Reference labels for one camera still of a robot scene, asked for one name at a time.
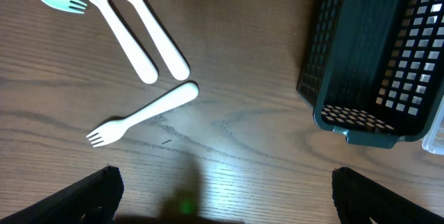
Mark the dark green perforated basket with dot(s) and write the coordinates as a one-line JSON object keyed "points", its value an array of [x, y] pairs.
{"points": [[373, 69]]}

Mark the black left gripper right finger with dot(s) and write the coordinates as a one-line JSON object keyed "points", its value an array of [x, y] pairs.
{"points": [[358, 199]]}

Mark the white plastic fork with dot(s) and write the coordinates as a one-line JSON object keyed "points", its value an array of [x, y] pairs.
{"points": [[171, 55], [112, 131], [140, 61]]}

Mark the clear perforated plastic basket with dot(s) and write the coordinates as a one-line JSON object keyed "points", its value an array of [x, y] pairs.
{"points": [[432, 142]]}

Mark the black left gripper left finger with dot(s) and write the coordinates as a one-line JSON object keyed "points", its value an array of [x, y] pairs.
{"points": [[94, 199]]}

